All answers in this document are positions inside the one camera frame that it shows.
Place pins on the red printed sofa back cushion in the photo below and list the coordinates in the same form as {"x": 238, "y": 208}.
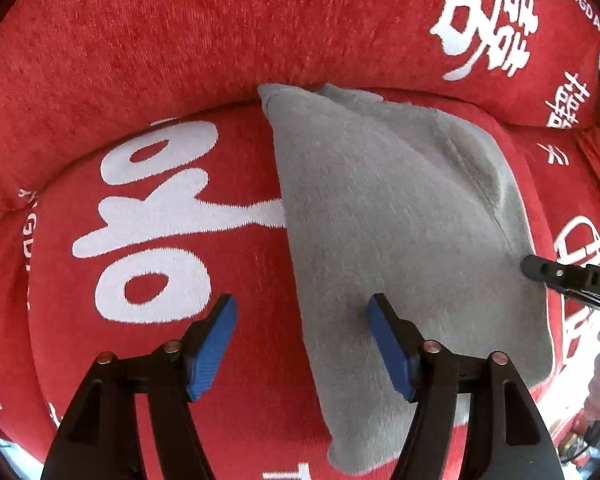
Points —
{"x": 180, "y": 35}

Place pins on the grey fuzzy sweater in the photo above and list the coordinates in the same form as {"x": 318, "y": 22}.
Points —
{"x": 405, "y": 210}

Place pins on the red printed sofa seat cushion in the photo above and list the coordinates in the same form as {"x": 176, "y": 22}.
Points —
{"x": 255, "y": 410}

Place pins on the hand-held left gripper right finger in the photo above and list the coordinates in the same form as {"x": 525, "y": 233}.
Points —
{"x": 390, "y": 350}

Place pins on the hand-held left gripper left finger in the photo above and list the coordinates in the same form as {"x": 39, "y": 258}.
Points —
{"x": 212, "y": 350}

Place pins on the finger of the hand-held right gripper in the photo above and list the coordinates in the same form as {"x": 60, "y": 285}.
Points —
{"x": 570, "y": 277}

